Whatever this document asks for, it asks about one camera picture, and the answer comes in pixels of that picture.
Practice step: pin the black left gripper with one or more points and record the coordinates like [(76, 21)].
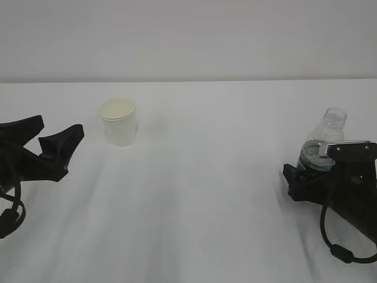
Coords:
[(51, 164)]

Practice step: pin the clear water bottle green label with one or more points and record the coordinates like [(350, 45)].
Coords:
[(330, 129)]

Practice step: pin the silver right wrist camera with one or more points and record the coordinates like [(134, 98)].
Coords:
[(357, 156)]

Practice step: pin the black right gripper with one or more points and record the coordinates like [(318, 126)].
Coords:
[(346, 174)]

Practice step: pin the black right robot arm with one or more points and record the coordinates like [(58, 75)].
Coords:
[(359, 224)]

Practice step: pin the white paper cup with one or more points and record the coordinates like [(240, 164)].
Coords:
[(120, 121)]

